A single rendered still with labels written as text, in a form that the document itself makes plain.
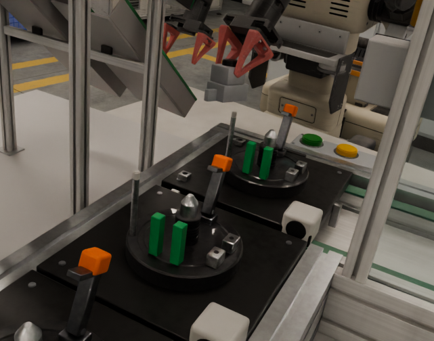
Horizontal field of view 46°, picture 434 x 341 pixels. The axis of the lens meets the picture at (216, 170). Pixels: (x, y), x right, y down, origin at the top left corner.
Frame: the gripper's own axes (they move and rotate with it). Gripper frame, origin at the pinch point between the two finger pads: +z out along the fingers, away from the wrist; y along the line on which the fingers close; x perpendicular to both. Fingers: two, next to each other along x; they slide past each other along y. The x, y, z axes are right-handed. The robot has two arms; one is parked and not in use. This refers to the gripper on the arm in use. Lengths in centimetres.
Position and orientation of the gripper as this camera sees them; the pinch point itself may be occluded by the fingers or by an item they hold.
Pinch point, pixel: (228, 69)
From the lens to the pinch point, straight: 90.8
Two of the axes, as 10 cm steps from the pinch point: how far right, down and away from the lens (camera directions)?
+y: 7.0, 3.1, -6.4
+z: -5.2, 8.4, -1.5
